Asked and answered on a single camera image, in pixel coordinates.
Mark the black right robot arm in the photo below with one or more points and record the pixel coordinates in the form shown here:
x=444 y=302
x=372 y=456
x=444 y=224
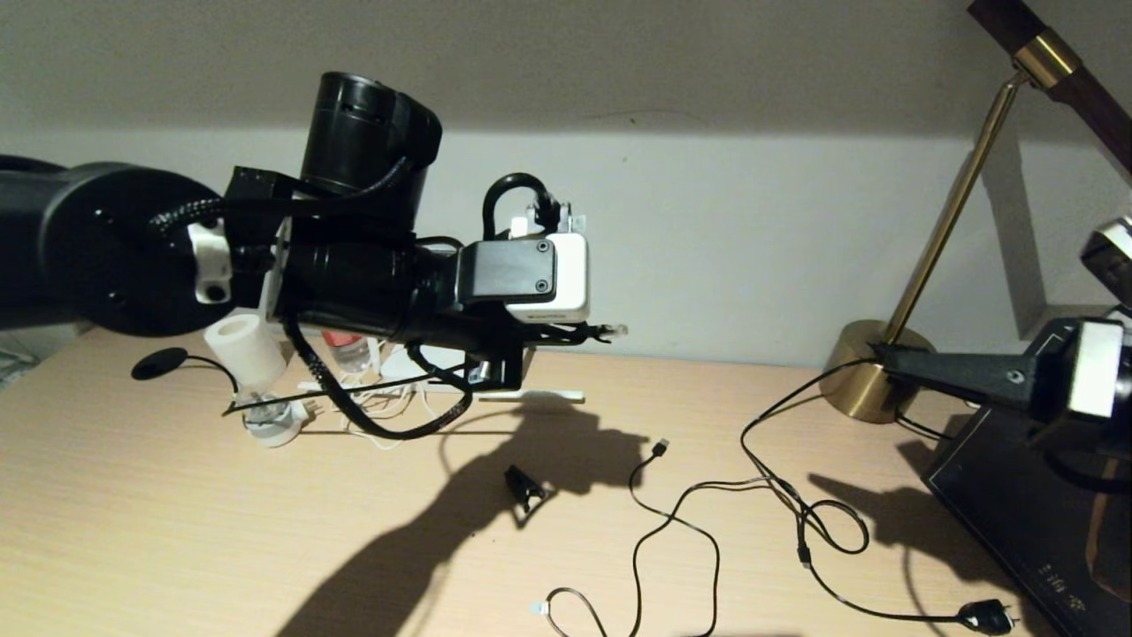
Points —
x=1110 y=265

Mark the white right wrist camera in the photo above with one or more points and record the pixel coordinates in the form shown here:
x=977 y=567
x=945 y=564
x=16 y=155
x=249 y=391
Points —
x=1097 y=367

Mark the white paper roll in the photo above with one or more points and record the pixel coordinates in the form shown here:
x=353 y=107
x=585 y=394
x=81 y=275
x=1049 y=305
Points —
x=243 y=354

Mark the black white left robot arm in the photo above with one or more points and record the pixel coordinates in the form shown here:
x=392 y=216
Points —
x=88 y=248

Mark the clear water bottle red cap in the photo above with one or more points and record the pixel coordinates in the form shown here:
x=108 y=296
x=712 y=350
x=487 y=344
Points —
x=347 y=352

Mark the small black clip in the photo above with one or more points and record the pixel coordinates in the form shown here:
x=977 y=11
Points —
x=523 y=487

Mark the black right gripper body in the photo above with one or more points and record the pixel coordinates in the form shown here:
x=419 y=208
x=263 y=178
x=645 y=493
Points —
x=1054 y=376

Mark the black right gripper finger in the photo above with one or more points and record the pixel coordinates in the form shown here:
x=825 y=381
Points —
x=990 y=361
x=990 y=385

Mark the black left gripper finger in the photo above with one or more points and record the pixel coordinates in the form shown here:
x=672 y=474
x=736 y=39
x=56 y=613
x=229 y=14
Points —
x=557 y=339
x=575 y=328

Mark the brass desk lamp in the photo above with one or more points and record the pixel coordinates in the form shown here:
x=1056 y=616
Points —
x=862 y=394

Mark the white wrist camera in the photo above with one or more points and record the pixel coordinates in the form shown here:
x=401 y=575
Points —
x=566 y=274
x=1097 y=367

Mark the small white round device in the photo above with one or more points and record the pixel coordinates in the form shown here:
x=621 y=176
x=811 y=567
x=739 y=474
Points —
x=274 y=429

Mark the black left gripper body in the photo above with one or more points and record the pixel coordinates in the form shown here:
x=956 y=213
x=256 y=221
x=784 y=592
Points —
x=478 y=349

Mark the white router with antennas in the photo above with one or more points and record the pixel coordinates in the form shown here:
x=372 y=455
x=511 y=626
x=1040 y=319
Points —
x=531 y=395

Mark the patterned cloth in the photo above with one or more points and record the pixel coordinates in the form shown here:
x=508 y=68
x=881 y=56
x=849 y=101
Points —
x=13 y=367

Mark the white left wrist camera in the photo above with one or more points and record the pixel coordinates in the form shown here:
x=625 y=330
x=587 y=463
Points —
x=566 y=274

